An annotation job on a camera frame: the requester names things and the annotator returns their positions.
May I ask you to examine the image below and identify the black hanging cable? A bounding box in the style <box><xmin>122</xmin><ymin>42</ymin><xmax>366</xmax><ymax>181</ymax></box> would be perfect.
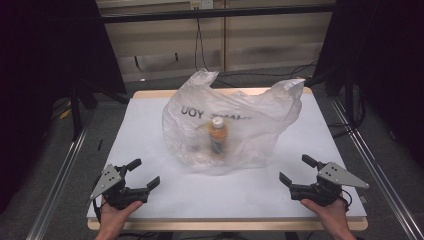
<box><xmin>193</xmin><ymin>17</ymin><xmax>210</xmax><ymax>73</ymax></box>

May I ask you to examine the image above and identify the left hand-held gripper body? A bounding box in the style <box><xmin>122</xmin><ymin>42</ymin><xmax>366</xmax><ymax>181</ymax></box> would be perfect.
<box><xmin>89</xmin><ymin>163</ymin><xmax>149</xmax><ymax>211</ymax></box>

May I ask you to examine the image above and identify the translucent white plastic bag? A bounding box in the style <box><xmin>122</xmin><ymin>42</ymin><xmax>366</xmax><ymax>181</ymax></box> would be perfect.
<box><xmin>161</xmin><ymin>68</ymin><xmax>306</xmax><ymax>175</ymax></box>

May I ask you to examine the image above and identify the person's left hand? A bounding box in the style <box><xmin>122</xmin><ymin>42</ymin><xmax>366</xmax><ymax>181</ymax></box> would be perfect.
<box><xmin>94</xmin><ymin>200</ymin><xmax>144</xmax><ymax>240</ymax></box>

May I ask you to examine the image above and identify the white wall socket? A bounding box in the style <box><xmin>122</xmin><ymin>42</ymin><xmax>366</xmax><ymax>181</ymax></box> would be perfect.
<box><xmin>189</xmin><ymin>0</ymin><xmax>214</xmax><ymax>10</ymax></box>

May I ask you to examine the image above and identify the aluminium floor rail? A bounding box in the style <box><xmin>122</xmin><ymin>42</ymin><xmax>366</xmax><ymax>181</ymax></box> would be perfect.
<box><xmin>329</xmin><ymin>98</ymin><xmax>424</xmax><ymax>240</ymax></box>
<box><xmin>25</xmin><ymin>109</ymin><xmax>96</xmax><ymax>240</ymax></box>

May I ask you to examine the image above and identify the person's right hand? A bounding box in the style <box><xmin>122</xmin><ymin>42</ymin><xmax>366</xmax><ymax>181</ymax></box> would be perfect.
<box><xmin>299</xmin><ymin>197</ymin><xmax>357</xmax><ymax>240</ymax></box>

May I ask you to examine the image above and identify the orange drink bottle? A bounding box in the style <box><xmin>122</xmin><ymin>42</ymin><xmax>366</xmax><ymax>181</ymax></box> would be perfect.
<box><xmin>207</xmin><ymin>116</ymin><xmax>229</xmax><ymax>156</ymax></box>

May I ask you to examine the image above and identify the black metal stand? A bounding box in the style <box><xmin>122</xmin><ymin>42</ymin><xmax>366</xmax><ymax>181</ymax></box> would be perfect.
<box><xmin>68</xmin><ymin>78</ymin><xmax>129</xmax><ymax>141</ymax></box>
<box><xmin>304</xmin><ymin>63</ymin><xmax>368</xmax><ymax>139</ymax></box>

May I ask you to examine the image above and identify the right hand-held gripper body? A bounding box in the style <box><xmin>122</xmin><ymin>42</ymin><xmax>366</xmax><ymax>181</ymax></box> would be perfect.
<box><xmin>289</xmin><ymin>161</ymin><xmax>370</xmax><ymax>207</ymax></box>

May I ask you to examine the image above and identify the white table mat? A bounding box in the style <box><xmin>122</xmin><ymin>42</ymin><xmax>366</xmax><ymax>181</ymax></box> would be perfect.
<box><xmin>86</xmin><ymin>93</ymin><xmax>368</xmax><ymax>220</ymax></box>

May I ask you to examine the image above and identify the black horizontal bar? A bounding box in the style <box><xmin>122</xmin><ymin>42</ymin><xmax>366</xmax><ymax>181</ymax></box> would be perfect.
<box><xmin>99</xmin><ymin>3</ymin><xmax>338</xmax><ymax>24</ymax></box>

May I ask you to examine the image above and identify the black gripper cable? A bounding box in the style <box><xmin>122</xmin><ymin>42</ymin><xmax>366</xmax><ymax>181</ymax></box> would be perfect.
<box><xmin>91</xmin><ymin>196</ymin><xmax>107</xmax><ymax>224</ymax></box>
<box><xmin>339</xmin><ymin>188</ymin><xmax>354</xmax><ymax>212</ymax></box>

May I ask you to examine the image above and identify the black floor cable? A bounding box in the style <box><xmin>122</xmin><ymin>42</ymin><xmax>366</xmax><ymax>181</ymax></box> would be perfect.
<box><xmin>213</xmin><ymin>59</ymin><xmax>318</xmax><ymax>88</ymax></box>

